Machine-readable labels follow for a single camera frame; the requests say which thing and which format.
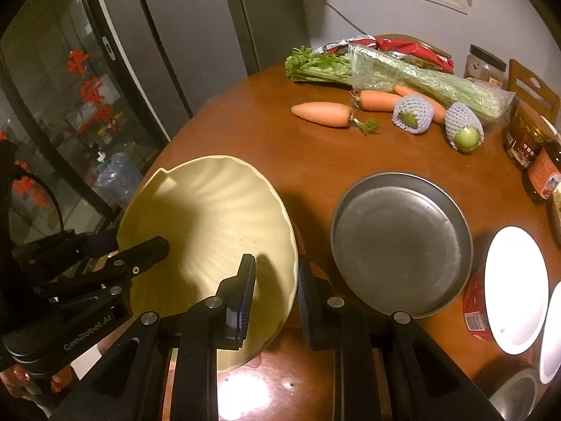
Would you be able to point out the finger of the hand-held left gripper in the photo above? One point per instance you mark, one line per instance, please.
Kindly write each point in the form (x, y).
(144, 252)
(79, 245)

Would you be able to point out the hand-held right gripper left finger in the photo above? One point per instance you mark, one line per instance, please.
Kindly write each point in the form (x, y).
(243, 298)

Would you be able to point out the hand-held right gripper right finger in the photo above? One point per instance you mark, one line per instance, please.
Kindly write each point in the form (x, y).
(305, 311)

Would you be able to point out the yellow shell-shaped plate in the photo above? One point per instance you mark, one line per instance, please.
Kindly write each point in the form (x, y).
(210, 210)

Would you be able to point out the round metal plate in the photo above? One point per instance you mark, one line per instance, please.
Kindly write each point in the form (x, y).
(399, 241)

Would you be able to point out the steel bowl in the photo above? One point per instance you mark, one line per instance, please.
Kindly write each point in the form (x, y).
(515, 392)

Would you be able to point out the white round plate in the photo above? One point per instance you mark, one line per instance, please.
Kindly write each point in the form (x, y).
(553, 337)

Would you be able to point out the person's left hand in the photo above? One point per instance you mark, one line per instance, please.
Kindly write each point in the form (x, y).
(11, 383)

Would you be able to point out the large clear water jug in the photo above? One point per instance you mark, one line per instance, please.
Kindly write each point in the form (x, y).
(116, 175)

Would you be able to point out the black framed glass door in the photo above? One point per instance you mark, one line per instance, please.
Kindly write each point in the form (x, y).
(52, 96)

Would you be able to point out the red paper window decoration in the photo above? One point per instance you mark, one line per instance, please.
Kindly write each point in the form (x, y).
(94, 92)

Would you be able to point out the carrot with green top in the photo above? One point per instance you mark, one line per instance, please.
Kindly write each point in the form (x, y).
(322, 113)

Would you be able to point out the red instant noodle bowl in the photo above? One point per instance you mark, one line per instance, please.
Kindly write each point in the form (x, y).
(517, 285)

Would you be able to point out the grey refrigerator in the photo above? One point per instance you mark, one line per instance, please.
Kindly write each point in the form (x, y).
(197, 30)

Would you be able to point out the green fruit in foam net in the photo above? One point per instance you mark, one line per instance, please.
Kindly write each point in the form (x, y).
(464, 131)
(414, 109)

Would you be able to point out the celery bunch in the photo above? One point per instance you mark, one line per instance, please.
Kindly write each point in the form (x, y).
(307, 65)

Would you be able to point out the clear plastic bag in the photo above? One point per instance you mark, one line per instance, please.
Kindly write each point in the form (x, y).
(416, 76)

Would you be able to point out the dark sauce bottle red label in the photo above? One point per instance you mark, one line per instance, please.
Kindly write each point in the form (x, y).
(545, 175)

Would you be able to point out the brown sauce jar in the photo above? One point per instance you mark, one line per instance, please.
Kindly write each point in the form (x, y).
(523, 140)

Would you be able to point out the red snack bag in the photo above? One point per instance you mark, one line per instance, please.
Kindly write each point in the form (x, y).
(403, 48)

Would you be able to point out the glass jar with black lid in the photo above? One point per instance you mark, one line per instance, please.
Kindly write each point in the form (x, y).
(484, 68)

